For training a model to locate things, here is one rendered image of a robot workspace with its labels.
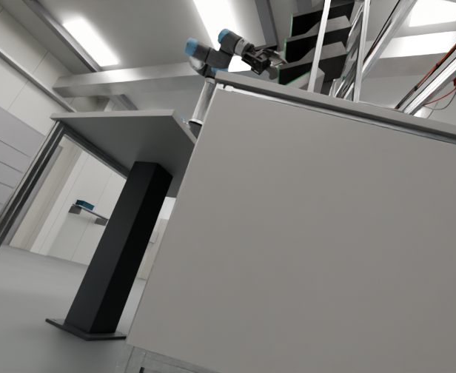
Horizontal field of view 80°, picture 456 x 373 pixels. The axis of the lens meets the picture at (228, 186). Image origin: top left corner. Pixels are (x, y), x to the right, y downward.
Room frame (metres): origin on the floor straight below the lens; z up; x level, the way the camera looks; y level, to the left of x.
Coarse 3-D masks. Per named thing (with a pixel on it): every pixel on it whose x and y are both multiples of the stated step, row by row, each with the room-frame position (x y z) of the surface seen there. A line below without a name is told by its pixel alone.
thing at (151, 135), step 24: (72, 120) 1.12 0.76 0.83; (96, 120) 1.05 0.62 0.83; (120, 120) 0.99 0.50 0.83; (144, 120) 0.94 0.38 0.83; (168, 120) 0.89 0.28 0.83; (96, 144) 1.32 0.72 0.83; (120, 144) 1.24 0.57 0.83; (144, 144) 1.16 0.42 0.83; (168, 144) 1.09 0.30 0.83; (192, 144) 1.02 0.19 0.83; (168, 168) 1.36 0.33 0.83; (168, 192) 1.81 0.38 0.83
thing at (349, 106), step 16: (224, 80) 0.60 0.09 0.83; (240, 80) 0.60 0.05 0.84; (256, 80) 0.59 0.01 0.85; (288, 96) 0.59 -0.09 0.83; (304, 96) 0.59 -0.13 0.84; (320, 96) 0.58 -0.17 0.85; (352, 112) 0.59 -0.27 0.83; (368, 112) 0.57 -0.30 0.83; (384, 112) 0.57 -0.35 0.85; (400, 112) 0.57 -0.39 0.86; (416, 128) 0.58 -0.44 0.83; (432, 128) 0.56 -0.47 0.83; (448, 128) 0.56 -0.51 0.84
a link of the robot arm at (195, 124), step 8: (208, 64) 1.28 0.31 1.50; (208, 72) 1.31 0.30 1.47; (208, 80) 1.33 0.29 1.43; (208, 88) 1.34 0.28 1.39; (208, 96) 1.36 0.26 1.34; (200, 104) 1.38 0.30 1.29; (208, 104) 1.38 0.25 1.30; (200, 112) 1.39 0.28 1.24; (192, 120) 1.40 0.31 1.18; (200, 120) 1.41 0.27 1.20; (192, 128) 1.41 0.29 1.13; (200, 128) 1.41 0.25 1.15
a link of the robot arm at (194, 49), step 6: (192, 42) 0.95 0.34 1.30; (198, 42) 0.96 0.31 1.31; (186, 48) 0.97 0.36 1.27; (192, 48) 0.97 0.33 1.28; (198, 48) 0.97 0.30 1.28; (204, 48) 0.97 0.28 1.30; (210, 48) 0.97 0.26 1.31; (192, 54) 0.99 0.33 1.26; (198, 54) 0.98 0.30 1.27; (204, 54) 0.98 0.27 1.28; (192, 60) 1.10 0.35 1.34; (198, 60) 1.05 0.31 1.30; (204, 60) 1.01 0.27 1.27; (192, 66) 1.26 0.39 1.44; (198, 66) 1.23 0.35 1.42; (204, 66) 1.28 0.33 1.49; (198, 72) 1.32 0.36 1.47
